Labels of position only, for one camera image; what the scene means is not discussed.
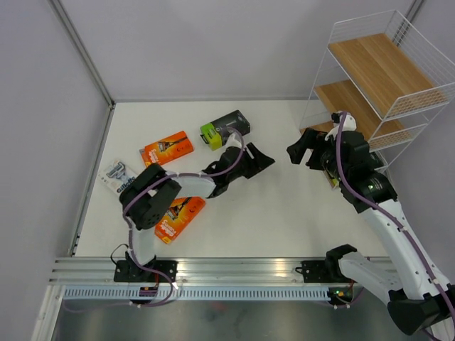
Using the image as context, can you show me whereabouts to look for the white Gillette razor pack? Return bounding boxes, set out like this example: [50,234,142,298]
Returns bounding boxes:
[97,159,137,197]

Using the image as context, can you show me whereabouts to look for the black green razor box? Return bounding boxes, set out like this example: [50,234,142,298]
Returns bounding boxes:
[323,170,339,190]
[200,110,251,151]

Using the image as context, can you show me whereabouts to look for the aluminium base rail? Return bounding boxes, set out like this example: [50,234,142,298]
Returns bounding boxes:
[47,257,323,287]

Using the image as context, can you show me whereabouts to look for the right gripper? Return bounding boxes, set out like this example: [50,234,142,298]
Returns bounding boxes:
[287,127,348,182]

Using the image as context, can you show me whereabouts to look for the aluminium corner frame post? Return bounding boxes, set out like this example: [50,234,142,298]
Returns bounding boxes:
[47,0,115,109]

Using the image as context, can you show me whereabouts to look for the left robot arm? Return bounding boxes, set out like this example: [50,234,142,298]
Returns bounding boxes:
[114,143,275,283]

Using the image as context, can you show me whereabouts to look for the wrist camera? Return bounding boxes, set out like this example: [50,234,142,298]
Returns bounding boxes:
[225,134,243,148]
[324,111,357,141]

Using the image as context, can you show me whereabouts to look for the white slotted cable duct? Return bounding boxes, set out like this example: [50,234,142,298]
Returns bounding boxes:
[63,285,349,301]

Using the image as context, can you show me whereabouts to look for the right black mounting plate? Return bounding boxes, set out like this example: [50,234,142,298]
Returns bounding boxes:
[300,260,332,283]

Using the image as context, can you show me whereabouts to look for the black mounting plate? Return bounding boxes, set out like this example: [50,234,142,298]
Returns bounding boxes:
[113,260,178,283]
[300,260,332,283]

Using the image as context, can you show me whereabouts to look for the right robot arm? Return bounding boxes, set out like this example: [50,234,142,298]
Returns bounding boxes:
[287,129,454,340]

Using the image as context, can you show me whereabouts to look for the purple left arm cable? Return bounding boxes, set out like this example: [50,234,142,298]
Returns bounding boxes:
[62,127,246,313]

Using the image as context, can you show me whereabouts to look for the orange razor box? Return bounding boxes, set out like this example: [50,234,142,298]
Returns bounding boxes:
[139,131,194,167]
[154,197,205,244]

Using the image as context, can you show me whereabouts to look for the white wire wooden shelf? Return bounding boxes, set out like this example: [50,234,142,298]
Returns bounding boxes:
[299,10,454,173]

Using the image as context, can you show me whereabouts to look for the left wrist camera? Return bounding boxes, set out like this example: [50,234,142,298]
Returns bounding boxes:
[225,134,243,148]

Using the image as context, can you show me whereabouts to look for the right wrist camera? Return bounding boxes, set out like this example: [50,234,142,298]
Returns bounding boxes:
[324,111,357,141]

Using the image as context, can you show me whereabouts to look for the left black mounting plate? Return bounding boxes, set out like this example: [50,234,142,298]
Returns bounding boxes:
[113,260,178,283]

